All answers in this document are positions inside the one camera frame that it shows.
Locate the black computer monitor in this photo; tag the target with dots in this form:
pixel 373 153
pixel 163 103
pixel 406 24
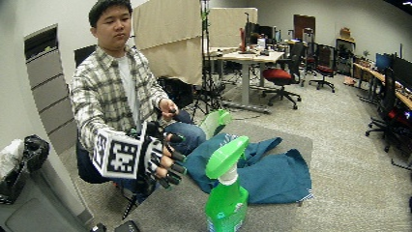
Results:
pixel 250 32

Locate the small beige partition screen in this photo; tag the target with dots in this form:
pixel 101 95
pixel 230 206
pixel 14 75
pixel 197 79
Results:
pixel 227 27

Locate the red seat office chair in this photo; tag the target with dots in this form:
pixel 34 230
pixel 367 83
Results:
pixel 281 75

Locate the the person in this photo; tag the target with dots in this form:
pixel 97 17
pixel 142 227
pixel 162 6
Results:
pixel 107 87

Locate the brown wooden door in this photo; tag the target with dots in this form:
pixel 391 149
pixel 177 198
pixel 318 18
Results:
pixel 305 25

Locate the black mesh office chair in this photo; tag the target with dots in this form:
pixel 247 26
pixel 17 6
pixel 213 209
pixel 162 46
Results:
pixel 325 66

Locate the large beige partition screen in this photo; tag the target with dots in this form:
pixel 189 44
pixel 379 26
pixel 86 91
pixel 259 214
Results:
pixel 170 38

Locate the grey cabinet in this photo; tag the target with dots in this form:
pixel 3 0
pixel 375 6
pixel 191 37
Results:
pixel 39 206

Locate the black floor bag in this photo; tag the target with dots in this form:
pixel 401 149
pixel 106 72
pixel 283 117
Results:
pixel 178 92

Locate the black screen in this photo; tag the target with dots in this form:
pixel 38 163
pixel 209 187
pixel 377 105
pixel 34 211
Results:
pixel 85 54

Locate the light wooden desk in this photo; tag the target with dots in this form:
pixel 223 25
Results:
pixel 251 59

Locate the small black handheld device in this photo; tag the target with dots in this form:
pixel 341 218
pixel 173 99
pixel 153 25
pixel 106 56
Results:
pixel 173 111

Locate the black shelf unit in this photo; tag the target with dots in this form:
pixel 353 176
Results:
pixel 345 58

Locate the long wooden desk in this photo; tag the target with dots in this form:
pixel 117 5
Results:
pixel 382 79

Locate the teal cloth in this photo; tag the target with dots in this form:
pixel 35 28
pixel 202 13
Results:
pixel 275 175

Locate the large black monitor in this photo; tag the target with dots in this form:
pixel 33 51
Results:
pixel 403 72

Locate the grey wall locker unit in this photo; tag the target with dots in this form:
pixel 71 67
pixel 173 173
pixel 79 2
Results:
pixel 50 90

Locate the blue screen monitor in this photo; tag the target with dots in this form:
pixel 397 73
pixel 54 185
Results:
pixel 383 62

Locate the cardboard box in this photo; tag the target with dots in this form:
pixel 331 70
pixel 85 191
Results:
pixel 346 33

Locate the black tripod stand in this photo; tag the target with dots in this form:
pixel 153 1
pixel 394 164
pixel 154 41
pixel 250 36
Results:
pixel 207 64

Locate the white cube with black markers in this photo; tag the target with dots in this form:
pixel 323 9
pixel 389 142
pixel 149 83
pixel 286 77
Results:
pixel 121 156

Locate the black flat device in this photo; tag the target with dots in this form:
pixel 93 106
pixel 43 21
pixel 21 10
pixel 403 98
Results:
pixel 127 226

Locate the white plastic bag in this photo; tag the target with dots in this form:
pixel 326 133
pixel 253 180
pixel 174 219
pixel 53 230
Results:
pixel 9 158

